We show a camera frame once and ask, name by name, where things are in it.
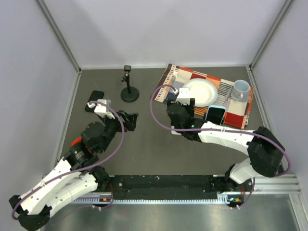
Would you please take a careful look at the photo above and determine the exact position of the black phone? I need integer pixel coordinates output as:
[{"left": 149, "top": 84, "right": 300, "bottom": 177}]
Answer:
[{"left": 85, "top": 90, "right": 104, "bottom": 113}]

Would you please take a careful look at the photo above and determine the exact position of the white folding phone stand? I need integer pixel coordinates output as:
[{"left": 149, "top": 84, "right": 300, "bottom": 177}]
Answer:
[{"left": 171, "top": 126, "right": 181, "bottom": 135}]

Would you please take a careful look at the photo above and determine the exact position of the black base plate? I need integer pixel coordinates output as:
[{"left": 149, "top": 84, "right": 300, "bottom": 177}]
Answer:
[{"left": 109, "top": 175, "right": 227, "bottom": 200}]

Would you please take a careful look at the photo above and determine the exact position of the black camera stand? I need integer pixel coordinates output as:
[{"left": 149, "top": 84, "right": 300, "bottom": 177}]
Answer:
[{"left": 120, "top": 65, "right": 139, "bottom": 103}]

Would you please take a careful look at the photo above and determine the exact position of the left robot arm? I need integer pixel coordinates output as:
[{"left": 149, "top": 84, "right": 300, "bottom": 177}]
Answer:
[{"left": 9, "top": 111, "right": 139, "bottom": 231}]

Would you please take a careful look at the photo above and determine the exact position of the orange bowl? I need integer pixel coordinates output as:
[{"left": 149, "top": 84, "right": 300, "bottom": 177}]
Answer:
[{"left": 71, "top": 137, "right": 91, "bottom": 153}]

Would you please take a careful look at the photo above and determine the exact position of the white plate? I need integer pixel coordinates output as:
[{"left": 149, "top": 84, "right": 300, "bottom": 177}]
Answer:
[{"left": 183, "top": 78, "right": 218, "bottom": 107}]

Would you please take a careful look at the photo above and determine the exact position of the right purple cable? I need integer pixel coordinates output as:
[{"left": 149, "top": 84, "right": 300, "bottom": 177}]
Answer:
[{"left": 150, "top": 84, "right": 293, "bottom": 210}]

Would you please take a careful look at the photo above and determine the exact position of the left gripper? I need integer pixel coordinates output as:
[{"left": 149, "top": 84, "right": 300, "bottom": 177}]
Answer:
[{"left": 99, "top": 110, "right": 138, "bottom": 153}]

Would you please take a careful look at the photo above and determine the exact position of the slotted cable duct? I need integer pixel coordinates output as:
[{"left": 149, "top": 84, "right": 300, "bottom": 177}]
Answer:
[{"left": 72, "top": 193, "right": 244, "bottom": 205}]

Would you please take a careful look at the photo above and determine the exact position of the patterned orange placemat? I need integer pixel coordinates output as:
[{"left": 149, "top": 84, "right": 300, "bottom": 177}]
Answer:
[{"left": 158, "top": 64, "right": 254, "bottom": 129}]

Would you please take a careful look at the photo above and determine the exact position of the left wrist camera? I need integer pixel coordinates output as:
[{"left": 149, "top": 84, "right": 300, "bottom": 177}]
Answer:
[{"left": 87, "top": 99, "right": 115, "bottom": 119}]

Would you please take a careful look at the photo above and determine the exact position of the light blue mug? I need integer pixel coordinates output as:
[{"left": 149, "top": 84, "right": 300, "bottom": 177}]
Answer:
[{"left": 231, "top": 80, "right": 250, "bottom": 102}]

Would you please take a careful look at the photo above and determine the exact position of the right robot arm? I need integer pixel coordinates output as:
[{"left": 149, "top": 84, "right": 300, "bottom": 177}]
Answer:
[{"left": 167, "top": 100, "right": 285, "bottom": 191}]

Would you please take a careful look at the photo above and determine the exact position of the blue case phone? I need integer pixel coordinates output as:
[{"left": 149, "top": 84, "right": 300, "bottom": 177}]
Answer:
[{"left": 204, "top": 105, "right": 226, "bottom": 125}]

